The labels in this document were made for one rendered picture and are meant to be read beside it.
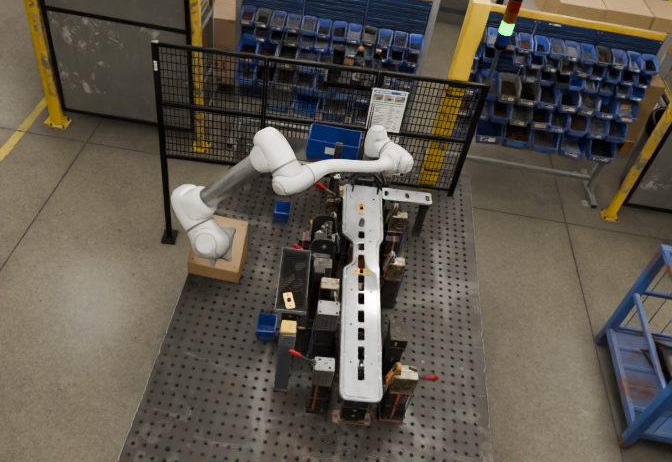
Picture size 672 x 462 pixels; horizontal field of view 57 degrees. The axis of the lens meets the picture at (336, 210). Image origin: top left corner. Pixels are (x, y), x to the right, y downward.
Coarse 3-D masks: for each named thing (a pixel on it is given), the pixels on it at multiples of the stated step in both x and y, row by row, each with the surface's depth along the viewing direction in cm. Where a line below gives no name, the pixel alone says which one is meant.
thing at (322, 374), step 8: (320, 360) 265; (328, 360) 265; (320, 368) 261; (328, 368) 262; (312, 376) 268; (320, 376) 264; (328, 376) 264; (312, 384) 269; (320, 384) 268; (328, 384) 268; (312, 392) 274; (320, 392) 274; (304, 400) 289; (312, 400) 278; (320, 400) 278; (312, 408) 285; (320, 408) 283; (320, 416) 285
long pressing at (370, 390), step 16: (352, 192) 355; (368, 192) 357; (352, 208) 345; (368, 208) 347; (352, 224) 336; (368, 224) 337; (352, 240) 326; (368, 240) 328; (368, 256) 320; (352, 272) 311; (352, 288) 303; (368, 288) 304; (352, 304) 296; (368, 304) 297; (352, 320) 289; (368, 320) 290; (352, 336) 283; (368, 336) 284; (352, 352) 276; (368, 352) 277; (352, 368) 270; (368, 368) 271; (352, 384) 265; (368, 384) 266; (352, 400) 260; (368, 400) 261
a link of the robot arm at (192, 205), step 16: (272, 128) 280; (256, 144) 278; (272, 144) 275; (288, 144) 280; (256, 160) 280; (272, 160) 275; (288, 160) 276; (224, 176) 294; (240, 176) 288; (256, 176) 289; (176, 192) 308; (192, 192) 304; (208, 192) 300; (224, 192) 296; (176, 208) 308; (192, 208) 303; (208, 208) 305; (192, 224) 307
